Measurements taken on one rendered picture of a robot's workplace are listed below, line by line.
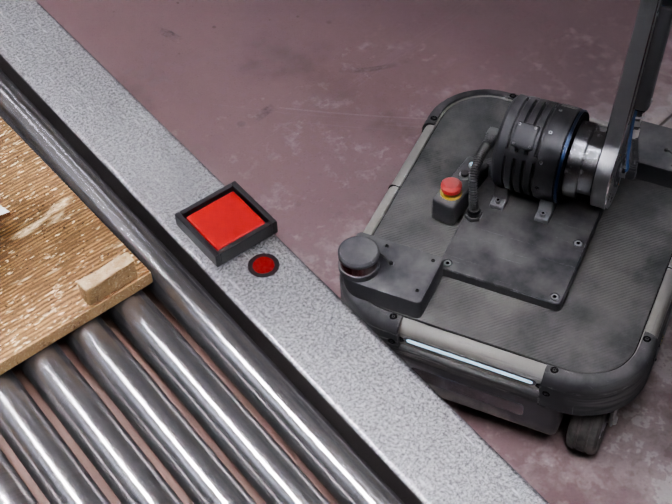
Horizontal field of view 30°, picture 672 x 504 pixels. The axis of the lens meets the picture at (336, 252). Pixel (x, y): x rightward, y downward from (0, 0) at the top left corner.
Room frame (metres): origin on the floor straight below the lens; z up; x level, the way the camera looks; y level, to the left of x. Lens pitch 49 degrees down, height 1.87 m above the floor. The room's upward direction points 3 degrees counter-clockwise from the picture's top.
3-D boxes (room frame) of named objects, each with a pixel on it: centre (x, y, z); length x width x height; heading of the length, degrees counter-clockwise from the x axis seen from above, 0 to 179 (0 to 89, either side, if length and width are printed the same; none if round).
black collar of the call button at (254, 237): (0.88, 0.11, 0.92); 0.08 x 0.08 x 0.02; 35
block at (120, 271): (0.79, 0.22, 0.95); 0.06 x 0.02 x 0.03; 127
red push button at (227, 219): (0.88, 0.11, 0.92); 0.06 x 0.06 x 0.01; 35
